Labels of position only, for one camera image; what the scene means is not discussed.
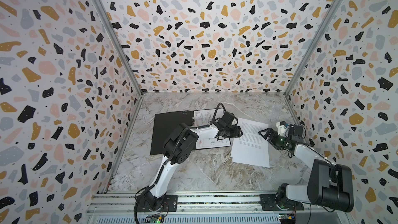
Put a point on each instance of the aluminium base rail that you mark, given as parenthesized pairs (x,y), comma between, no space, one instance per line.
(218,207)

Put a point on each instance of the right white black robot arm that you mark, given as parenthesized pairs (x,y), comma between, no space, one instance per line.
(330,184)

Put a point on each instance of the right circuit board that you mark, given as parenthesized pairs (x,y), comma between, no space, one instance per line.
(287,219)

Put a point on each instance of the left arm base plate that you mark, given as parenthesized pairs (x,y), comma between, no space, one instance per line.
(149,203)

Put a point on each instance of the white drawing paper sheet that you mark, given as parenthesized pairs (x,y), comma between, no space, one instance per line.
(203,117)

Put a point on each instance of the left green circuit board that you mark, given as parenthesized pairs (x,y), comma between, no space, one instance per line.
(155,219)

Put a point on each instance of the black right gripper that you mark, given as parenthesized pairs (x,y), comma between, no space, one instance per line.
(273,136)

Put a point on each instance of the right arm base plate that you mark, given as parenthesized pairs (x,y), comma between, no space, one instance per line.
(269,202)

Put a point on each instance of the aluminium corner post left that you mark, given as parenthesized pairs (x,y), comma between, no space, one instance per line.
(115,41)

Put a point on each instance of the white text paper sheet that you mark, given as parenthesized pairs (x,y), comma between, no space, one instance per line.
(251,148)

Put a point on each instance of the aluminium corner post right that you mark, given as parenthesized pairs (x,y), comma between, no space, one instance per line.
(313,44)

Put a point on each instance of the aluminium corner post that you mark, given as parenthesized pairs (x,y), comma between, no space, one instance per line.
(313,44)
(115,41)

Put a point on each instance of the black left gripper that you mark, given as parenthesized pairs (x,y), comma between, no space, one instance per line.
(235,132)

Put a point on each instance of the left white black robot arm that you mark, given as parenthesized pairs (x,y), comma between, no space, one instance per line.
(177,148)

